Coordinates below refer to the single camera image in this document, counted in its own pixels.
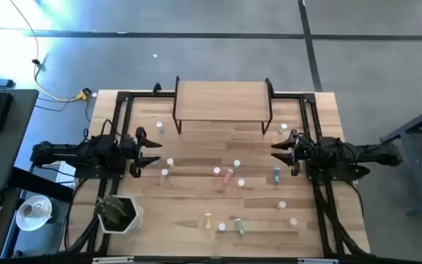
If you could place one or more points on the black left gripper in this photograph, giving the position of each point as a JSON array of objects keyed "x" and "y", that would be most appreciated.
[{"x": 136, "y": 169}]

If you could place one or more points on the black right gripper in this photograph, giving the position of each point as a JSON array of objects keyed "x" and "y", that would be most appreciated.
[{"x": 295, "y": 169}]

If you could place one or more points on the yellow medicine bottle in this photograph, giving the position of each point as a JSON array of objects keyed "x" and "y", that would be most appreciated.
[
  {"x": 240, "y": 182},
  {"x": 170, "y": 161},
  {"x": 207, "y": 221}
]

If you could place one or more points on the red pill bottle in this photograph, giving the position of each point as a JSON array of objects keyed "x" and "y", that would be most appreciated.
[{"x": 164, "y": 172}]

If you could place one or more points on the blue medicine bottle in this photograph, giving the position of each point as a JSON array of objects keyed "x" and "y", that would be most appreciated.
[
  {"x": 277, "y": 175},
  {"x": 160, "y": 127}
]

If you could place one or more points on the teal medicine bottle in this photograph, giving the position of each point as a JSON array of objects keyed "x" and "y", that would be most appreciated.
[
  {"x": 282, "y": 127},
  {"x": 221, "y": 227},
  {"x": 239, "y": 226},
  {"x": 236, "y": 163}
]

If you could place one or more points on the pink medicine bottle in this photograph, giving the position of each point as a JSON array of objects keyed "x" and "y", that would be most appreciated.
[
  {"x": 293, "y": 221},
  {"x": 228, "y": 176},
  {"x": 281, "y": 204},
  {"x": 216, "y": 170}
]

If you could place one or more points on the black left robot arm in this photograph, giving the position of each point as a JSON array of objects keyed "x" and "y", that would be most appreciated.
[{"x": 68, "y": 150}]

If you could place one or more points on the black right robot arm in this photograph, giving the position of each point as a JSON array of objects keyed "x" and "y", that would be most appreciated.
[{"x": 343, "y": 154}]

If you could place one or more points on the wooden shelf with black legs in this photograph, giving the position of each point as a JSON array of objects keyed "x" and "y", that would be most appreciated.
[{"x": 222, "y": 100}]

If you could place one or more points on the black clamp knob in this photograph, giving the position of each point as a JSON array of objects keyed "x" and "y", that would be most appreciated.
[{"x": 156, "y": 88}]

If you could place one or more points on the white hexagonal plant pot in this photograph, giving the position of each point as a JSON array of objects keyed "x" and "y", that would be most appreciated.
[{"x": 136, "y": 216}]

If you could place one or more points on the green cactus plant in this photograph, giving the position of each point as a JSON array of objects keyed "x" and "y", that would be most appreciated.
[{"x": 110, "y": 210}]

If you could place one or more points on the white box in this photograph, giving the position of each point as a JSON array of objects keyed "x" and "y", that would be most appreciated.
[{"x": 66, "y": 172}]

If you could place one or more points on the white label strip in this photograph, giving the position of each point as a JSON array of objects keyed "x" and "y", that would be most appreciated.
[
  {"x": 317, "y": 261},
  {"x": 112, "y": 260}
]

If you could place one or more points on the black support beam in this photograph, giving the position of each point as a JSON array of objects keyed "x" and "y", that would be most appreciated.
[{"x": 39, "y": 183}]

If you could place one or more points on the grey metal stand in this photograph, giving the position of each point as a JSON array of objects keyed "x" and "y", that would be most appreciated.
[{"x": 414, "y": 172}]

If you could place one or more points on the white cup on saucer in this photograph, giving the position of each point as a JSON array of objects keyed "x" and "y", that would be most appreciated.
[{"x": 39, "y": 220}]

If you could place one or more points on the grey desk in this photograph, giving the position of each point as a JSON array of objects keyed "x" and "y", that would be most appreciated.
[{"x": 17, "y": 146}]

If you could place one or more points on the white coffee cup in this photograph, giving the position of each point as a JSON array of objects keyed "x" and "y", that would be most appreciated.
[{"x": 26, "y": 215}]

